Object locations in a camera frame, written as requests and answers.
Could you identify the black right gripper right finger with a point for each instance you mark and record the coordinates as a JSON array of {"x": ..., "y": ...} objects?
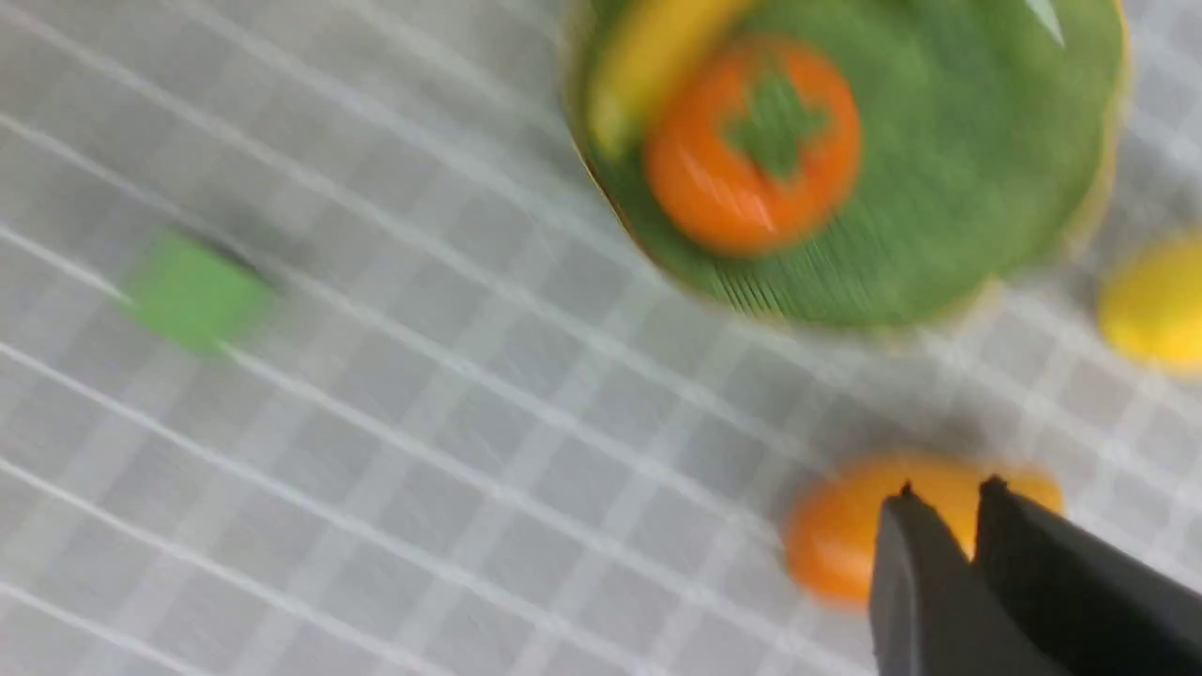
[{"x": 1084, "y": 603}]

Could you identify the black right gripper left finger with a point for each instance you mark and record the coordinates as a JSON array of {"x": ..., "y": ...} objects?
[{"x": 930, "y": 614}]

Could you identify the yellow lemon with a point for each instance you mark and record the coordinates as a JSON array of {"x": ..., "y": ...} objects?
[{"x": 1150, "y": 309}]

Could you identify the orange persimmon green leaves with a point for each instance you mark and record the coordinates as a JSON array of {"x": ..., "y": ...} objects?
[{"x": 758, "y": 151}]

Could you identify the yellow banana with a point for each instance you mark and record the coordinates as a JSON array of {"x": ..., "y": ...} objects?
[{"x": 647, "y": 56}]

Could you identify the green glass leaf plate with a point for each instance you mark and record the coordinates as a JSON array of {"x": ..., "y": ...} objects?
[{"x": 989, "y": 133}]

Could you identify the grey checked tablecloth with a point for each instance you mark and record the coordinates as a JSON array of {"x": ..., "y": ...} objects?
[{"x": 475, "y": 433}]

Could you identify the green foam cube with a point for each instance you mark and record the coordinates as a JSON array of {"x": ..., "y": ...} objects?
[{"x": 195, "y": 291}]

